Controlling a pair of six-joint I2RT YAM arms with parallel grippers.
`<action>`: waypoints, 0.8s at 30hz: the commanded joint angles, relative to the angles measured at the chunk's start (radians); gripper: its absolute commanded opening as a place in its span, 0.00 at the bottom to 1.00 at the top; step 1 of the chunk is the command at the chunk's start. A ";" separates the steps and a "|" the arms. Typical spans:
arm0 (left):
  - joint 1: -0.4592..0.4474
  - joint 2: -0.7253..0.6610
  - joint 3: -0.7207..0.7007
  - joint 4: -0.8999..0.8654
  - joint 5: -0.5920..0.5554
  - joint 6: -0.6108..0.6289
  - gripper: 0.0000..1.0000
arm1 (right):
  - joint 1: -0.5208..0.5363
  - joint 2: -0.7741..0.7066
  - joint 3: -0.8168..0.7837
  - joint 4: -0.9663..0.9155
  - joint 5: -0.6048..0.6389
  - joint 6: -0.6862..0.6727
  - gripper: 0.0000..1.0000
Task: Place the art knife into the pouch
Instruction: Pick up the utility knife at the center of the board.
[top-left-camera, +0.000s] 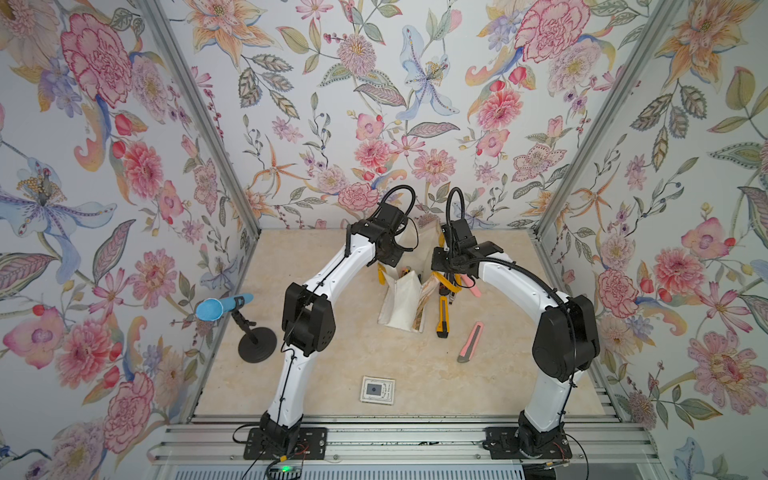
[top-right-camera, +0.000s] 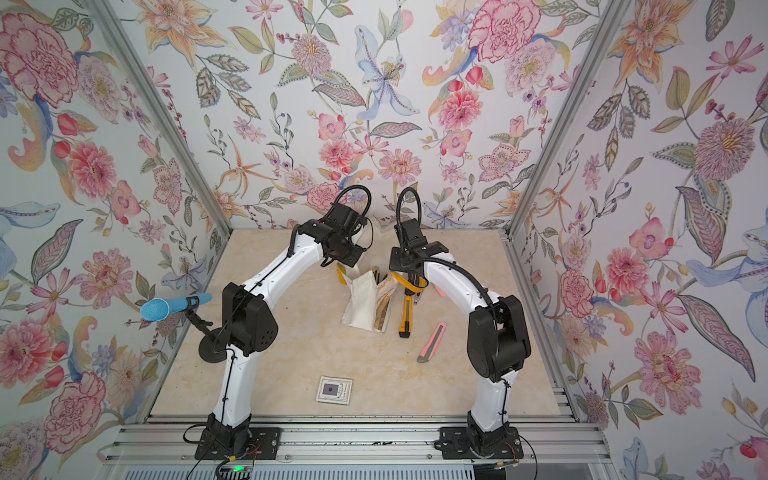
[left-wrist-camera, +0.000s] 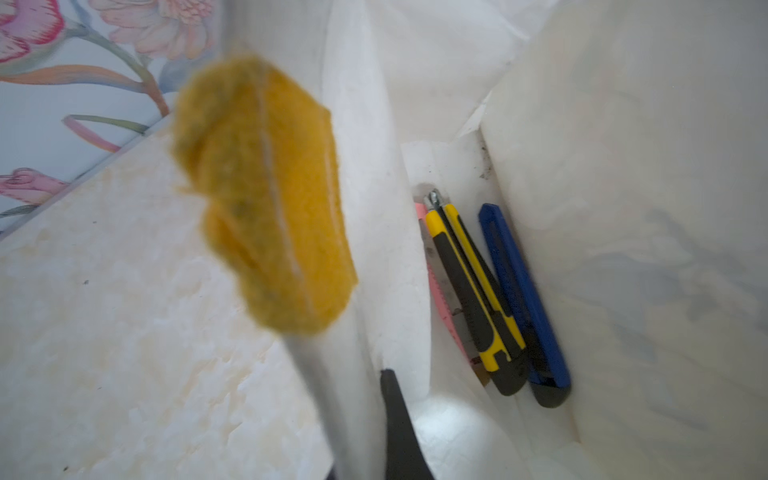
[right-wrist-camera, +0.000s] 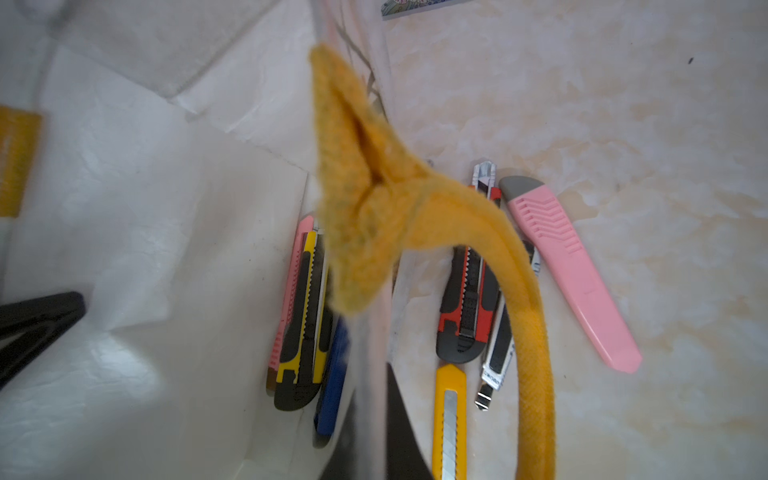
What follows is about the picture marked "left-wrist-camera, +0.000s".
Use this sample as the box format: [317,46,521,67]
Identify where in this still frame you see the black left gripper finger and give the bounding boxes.
[380,369,434,480]

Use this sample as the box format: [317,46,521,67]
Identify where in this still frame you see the yellow black utility knife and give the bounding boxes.
[425,189,530,396]

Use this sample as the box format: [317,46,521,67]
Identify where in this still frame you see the blue utility knife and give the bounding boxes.
[478,203,572,409]

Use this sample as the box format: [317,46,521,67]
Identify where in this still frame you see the pink utility knife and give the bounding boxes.
[414,202,478,368]

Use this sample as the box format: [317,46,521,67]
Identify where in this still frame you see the white canvas pouch yellow handles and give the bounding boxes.
[172,1,767,479]

